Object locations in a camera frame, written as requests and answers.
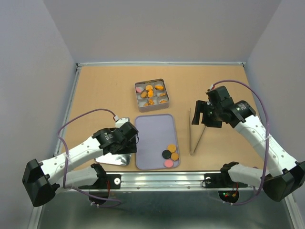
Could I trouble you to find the swirl flower cookie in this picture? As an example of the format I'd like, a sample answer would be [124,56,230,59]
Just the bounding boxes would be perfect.
[148,99,154,105]

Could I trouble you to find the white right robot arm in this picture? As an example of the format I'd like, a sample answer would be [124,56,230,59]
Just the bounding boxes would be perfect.
[191,86,305,202]

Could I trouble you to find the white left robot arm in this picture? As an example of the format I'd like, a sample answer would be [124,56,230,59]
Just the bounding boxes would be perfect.
[22,121,139,207]

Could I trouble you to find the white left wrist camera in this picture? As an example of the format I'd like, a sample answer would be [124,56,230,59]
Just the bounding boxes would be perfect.
[115,117,130,128]

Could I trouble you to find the orange fish cookie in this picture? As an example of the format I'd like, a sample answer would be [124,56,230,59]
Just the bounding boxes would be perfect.
[155,85,164,91]
[147,90,154,98]

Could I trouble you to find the metal tongs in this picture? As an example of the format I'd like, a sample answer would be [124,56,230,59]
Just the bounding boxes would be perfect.
[188,108,206,156]

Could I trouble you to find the lavender plastic tray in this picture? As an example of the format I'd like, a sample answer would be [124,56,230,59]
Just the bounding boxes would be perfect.
[134,114,180,170]

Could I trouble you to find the pink round cookie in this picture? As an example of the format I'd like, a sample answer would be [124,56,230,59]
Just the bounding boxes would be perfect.
[164,159,173,168]
[135,87,143,93]

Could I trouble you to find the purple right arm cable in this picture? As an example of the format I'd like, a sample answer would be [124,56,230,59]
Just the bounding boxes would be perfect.
[209,79,270,206]

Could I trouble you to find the aluminium mounting rail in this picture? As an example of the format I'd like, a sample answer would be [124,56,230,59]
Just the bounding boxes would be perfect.
[29,172,294,229]

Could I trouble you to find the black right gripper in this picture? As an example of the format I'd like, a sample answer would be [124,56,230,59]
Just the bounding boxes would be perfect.
[192,100,223,127]

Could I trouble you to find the brown scalloped cookie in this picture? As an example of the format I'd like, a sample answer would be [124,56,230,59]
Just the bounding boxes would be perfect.
[171,152,179,161]
[145,85,153,91]

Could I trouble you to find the circuit board with leds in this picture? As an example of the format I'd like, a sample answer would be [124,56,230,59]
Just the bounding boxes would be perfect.
[218,191,239,204]

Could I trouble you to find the round dotted biscuit left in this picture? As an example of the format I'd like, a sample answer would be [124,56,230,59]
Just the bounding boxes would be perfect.
[140,91,147,98]

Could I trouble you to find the square cookie tin with cups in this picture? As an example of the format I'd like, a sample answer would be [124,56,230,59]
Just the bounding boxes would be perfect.
[134,79,170,113]

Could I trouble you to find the silver tin lid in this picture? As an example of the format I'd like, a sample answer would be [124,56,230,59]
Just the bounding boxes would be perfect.
[94,130,138,167]

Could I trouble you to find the black sandwich cookie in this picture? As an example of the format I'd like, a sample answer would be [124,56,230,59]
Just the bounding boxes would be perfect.
[162,150,172,159]

